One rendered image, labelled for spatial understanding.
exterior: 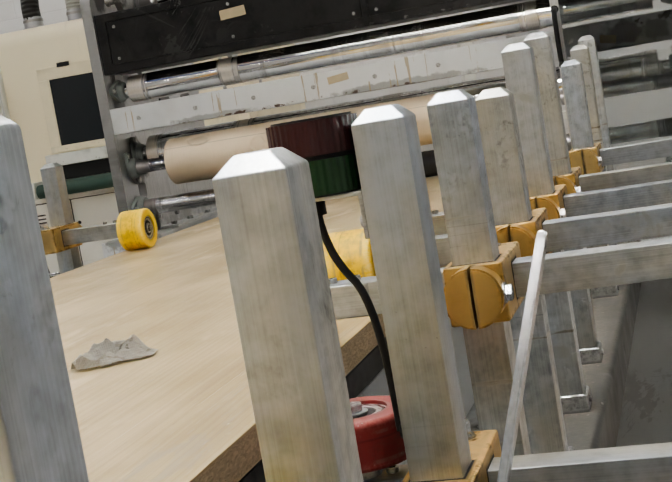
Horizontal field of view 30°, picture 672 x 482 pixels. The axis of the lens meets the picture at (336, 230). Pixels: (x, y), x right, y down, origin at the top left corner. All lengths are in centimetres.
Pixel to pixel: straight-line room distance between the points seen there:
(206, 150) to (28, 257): 298
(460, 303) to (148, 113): 240
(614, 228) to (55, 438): 103
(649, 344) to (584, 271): 221
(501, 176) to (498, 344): 28
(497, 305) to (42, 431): 72
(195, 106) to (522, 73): 187
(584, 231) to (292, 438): 80
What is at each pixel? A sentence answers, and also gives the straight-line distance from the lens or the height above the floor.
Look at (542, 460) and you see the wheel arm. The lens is 87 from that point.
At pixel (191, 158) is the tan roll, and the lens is 332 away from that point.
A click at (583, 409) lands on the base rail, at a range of 157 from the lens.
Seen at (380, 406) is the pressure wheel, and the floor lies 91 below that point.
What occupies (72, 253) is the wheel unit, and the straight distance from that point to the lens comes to 267.
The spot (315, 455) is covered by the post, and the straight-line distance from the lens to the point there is 56.
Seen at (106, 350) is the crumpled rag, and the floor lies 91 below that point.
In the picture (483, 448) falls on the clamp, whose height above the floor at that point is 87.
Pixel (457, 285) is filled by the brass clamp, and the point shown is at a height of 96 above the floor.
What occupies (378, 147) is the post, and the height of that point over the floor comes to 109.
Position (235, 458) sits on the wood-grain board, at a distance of 88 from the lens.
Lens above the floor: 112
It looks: 6 degrees down
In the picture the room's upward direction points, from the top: 10 degrees counter-clockwise
